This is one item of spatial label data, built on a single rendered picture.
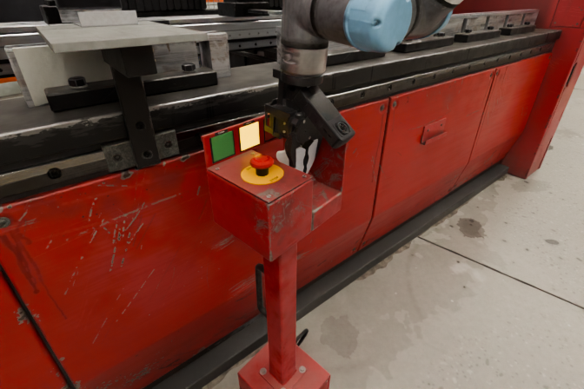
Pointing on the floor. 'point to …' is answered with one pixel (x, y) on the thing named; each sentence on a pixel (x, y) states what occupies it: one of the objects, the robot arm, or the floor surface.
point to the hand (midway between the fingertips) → (301, 178)
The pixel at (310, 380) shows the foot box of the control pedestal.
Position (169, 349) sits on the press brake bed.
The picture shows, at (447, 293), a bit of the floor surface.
